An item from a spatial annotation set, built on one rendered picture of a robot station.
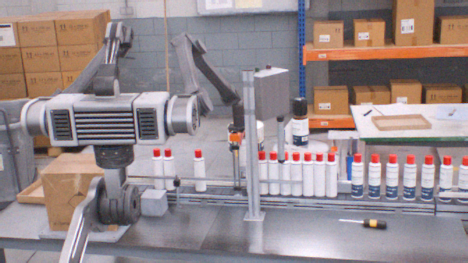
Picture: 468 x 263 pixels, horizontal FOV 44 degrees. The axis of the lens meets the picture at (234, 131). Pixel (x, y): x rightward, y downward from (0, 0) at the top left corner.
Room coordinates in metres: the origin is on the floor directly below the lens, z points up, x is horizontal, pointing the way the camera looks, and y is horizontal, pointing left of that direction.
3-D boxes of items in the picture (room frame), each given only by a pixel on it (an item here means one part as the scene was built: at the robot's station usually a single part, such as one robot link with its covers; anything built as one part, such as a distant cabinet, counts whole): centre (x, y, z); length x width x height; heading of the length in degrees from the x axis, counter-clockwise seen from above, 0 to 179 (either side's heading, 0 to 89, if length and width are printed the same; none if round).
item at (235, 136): (2.48, -0.01, 1.05); 0.10 x 0.04 x 0.33; 167
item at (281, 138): (2.38, -0.20, 1.18); 0.04 x 0.04 x 0.21
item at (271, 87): (2.41, -0.15, 1.38); 0.17 x 0.10 x 0.19; 132
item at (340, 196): (2.51, -0.06, 0.86); 1.65 x 0.08 x 0.04; 77
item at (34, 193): (2.74, 0.91, 0.85); 0.30 x 0.26 x 0.04; 77
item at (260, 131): (3.11, -0.07, 0.95); 0.20 x 0.20 x 0.14
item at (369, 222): (2.22, -0.52, 0.84); 0.20 x 0.03 x 0.03; 72
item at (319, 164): (2.44, -0.38, 0.98); 0.05 x 0.05 x 0.20
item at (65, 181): (2.38, 0.66, 0.99); 0.30 x 0.24 x 0.27; 84
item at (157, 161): (2.61, 0.37, 0.98); 0.05 x 0.05 x 0.20
